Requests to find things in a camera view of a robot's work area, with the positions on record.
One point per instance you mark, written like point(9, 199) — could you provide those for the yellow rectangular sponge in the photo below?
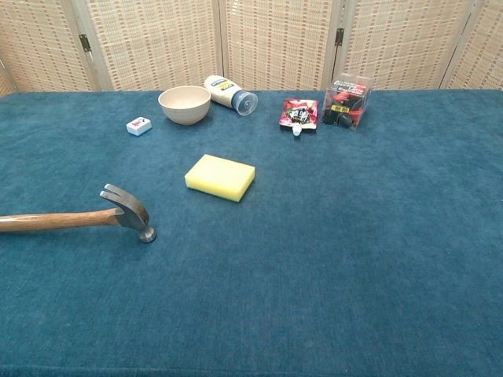
point(220, 176)

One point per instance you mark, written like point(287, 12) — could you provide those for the red spouted drink pouch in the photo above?
point(299, 114)

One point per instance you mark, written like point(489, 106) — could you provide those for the blue velvet tablecloth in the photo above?
point(314, 255)

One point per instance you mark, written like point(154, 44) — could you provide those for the mayonnaise squeeze bottle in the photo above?
point(228, 94)

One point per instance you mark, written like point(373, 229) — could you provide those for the beige ceramic bowl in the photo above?
point(184, 105)

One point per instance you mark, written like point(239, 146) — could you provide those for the clear box of clips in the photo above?
point(347, 104)

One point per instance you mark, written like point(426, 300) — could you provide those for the white mahjong tile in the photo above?
point(138, 126)

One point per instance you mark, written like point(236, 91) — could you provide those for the woven folding screen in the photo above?
point(275, 39)

